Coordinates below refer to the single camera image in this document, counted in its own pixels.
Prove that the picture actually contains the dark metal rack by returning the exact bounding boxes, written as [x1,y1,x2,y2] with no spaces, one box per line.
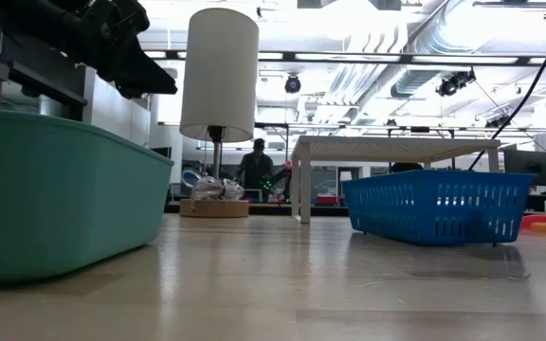
[0,27,88,111]

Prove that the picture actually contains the black aluminium table frame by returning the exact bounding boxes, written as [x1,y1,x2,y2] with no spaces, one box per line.
[165,202,546,222]

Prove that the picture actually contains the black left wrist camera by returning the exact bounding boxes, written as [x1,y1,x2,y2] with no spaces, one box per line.
[111,0,151,34]

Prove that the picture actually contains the white perforated metal shelf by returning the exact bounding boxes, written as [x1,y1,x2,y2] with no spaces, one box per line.
[290,135,502,225]

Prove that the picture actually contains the white shade wooden base lamp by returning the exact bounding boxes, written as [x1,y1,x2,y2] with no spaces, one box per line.
[178,7,261,219]

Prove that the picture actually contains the black round ceiling camera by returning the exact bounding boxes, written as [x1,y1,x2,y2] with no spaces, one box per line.
[284,73,302,95]

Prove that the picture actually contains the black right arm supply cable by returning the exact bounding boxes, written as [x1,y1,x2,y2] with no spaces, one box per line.
[466,2,546,171]

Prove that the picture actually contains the blue plastic basket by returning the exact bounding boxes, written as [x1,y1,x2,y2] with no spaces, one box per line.
[341,169,538,247]

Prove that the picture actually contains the red coil wristband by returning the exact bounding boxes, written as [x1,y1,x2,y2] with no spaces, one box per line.
[519,213,546,232]

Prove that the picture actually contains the black ceiling rail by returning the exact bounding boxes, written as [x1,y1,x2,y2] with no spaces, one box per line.
[139,49,546,67]

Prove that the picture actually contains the black ceiling spotlight cluster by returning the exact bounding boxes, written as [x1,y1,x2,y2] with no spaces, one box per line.
[435,69,478,98]

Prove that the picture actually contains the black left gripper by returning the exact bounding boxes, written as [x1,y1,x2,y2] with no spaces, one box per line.
[71,2,178,99]

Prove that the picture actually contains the black computer monitor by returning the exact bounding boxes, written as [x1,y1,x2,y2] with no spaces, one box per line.
[503,149,546,188]

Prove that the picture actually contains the silver ventilation duct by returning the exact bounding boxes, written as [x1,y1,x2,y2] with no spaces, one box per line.
[389,0,509,99]

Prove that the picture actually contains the person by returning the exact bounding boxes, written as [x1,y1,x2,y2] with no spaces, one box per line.
[236,137,278,191]

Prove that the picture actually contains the small lit green tree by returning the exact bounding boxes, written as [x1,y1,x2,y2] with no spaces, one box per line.
[261,160,293,203]

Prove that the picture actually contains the teal plastic bin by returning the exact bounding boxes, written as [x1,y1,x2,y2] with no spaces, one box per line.
[0,108,175,284]

